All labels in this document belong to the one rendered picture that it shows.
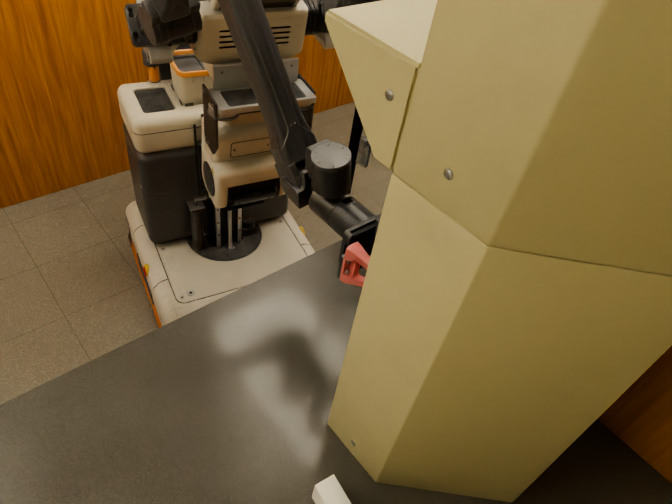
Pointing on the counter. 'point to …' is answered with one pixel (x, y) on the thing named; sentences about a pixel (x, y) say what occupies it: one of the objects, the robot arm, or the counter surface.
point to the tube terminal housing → (515, 245)
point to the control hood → (382, 64)
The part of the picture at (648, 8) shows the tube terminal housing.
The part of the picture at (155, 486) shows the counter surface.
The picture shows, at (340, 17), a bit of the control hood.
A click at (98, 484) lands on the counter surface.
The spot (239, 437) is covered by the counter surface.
